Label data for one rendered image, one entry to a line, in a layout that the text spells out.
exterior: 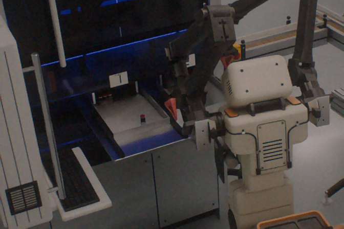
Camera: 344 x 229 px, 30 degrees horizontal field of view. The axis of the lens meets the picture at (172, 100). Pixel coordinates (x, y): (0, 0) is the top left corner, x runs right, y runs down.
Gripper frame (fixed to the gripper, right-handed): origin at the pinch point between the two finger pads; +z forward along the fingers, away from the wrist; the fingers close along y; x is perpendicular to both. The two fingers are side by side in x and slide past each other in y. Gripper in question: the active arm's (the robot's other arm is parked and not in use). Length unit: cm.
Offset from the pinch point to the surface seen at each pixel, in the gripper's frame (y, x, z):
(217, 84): 19.2, -5.3, 19.9
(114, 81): 26, 43, 8
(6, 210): -29, 105, 17
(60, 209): -24, 85, 28
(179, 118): -0.8, 23.9, 18.8
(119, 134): 0, 52, 19
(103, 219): 24, 58, 83
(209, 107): -0.1, 8.8, 18.3
